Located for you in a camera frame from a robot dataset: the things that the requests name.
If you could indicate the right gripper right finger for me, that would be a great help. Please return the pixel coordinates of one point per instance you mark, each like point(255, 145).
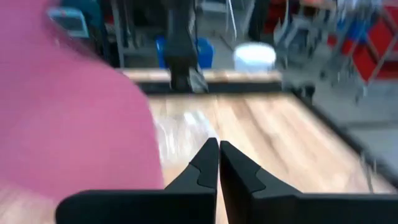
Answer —
point(242, 186)

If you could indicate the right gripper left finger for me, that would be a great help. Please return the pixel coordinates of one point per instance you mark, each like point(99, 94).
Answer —
point(199, 174)

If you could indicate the pink bandage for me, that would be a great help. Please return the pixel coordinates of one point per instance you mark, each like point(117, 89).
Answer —
point(62, 109)

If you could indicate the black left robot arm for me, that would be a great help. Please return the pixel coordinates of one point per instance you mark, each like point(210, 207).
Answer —
point(183, 46)

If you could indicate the blue round container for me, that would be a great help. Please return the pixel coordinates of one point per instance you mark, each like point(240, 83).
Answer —
point(205, 53)

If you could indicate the white trash bin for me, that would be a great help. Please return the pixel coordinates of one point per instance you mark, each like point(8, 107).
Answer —
point(255, 57)

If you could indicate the light blue box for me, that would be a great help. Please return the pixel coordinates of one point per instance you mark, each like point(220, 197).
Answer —
point(70, 21)

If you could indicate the red cart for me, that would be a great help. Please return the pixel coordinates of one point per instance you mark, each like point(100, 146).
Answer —
point(376, 37)

